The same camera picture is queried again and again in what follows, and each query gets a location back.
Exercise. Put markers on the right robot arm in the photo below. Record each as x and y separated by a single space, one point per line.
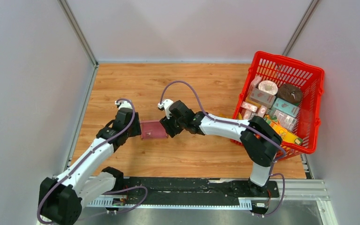
259 139

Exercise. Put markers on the orange juice carton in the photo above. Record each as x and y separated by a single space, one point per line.
286 135

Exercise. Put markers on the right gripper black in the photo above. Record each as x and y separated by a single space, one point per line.
168 124

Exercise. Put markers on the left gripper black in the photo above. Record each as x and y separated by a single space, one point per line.
136 131

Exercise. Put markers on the pink grey snack box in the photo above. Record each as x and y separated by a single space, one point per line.
261 98

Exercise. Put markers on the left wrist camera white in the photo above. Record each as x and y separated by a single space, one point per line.
124 104

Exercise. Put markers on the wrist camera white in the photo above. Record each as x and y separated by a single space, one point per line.
164 105
124 104

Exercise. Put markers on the teal snack box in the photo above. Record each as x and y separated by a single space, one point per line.
285 107

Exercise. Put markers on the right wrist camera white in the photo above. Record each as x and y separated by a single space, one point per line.
164 105

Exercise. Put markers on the pink paper box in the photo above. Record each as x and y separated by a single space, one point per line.
152 129

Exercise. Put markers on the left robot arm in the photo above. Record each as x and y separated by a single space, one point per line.
83 167

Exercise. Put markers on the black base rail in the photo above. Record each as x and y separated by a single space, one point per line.
210 194

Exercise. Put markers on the brown chocolate donut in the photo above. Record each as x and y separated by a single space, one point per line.
290 93

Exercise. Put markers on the red plastic basket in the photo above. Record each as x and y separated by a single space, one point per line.
310 79

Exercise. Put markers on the pink white roll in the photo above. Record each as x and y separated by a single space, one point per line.
268 87

